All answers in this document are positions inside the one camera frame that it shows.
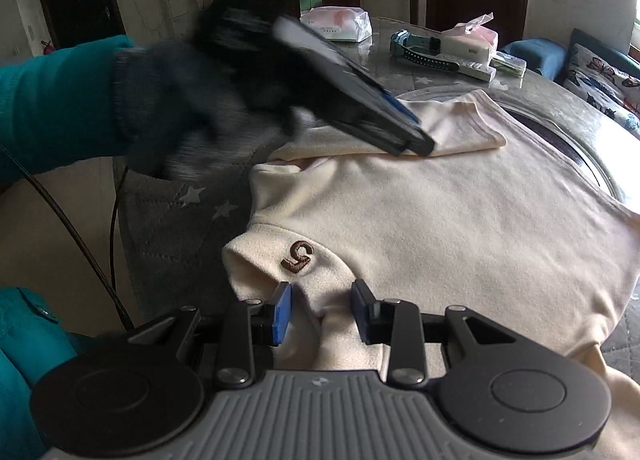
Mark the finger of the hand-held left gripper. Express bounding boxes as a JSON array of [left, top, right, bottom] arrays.
[[324, 108, 436, 157], [369, 90, 422, 127]]

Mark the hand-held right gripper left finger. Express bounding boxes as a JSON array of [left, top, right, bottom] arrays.
[[127, 282, 293, 389]]

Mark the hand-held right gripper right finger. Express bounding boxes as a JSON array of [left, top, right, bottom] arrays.
[[351, 279, 517, 389]]

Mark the cream sweater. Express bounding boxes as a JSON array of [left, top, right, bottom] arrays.
[[221, 88, 640, 460]]

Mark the person's left forearm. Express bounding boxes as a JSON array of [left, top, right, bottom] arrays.
[[0, 34, 137, 187]]

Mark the person's left hand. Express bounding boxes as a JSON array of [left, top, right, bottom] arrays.
[[112, 34, 312, 181]]

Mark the white pink tissue pack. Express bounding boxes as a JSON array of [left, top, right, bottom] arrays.
[[299, 5, 372, 43]]

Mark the white remote control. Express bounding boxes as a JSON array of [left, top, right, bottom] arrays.
[[457, 64, 497, 81]]

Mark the tissue pack in plastic bag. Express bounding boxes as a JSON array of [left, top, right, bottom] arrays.
[[439, 13, 501, 65]]

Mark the green flat packet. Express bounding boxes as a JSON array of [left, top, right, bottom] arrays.
[[492, 52, 527, 76]]

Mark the grey star-print cloth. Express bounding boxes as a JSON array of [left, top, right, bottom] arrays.
[[112, 140, 283, 335]]

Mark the blue sofa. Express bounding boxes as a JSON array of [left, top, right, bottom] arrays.
[[501, 28, 640, 90]]

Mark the round black table hotplate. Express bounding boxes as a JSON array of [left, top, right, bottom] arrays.
[[504, 104, 627, 203]]

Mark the butterfly print pillow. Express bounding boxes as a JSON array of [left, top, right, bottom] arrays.
[[564, 43, 640, 128]]

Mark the person's teal jacket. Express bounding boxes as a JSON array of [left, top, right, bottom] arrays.
[[0, 287, 93, 460]]

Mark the black cable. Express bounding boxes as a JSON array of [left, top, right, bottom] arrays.
[[0, 142, 135, 331], [110, 167, 130, 293]]

